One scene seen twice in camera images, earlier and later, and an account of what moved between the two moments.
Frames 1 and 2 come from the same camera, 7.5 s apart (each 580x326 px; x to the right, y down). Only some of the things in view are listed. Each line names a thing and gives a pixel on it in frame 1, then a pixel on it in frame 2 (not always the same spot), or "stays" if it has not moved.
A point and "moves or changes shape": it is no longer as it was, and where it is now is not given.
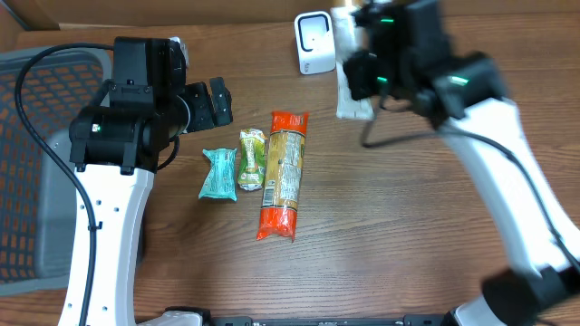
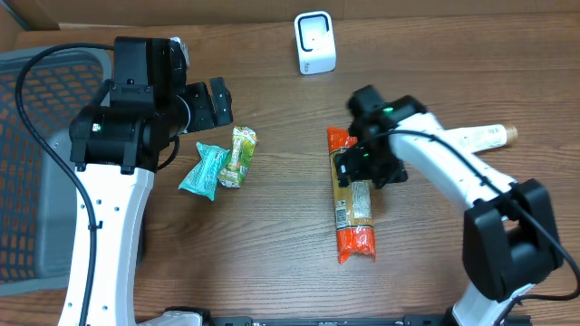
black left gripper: [197, 95] stays
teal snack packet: [220, 183] → [204, 177]
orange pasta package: [284, 177] → [353, 203]
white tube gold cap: [347, 41] moves or changes shape
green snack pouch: [251, 159] → [244, 142]
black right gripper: [362, 88] → [356, 159]
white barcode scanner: [315, 42] stays
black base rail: [405, 321] stays
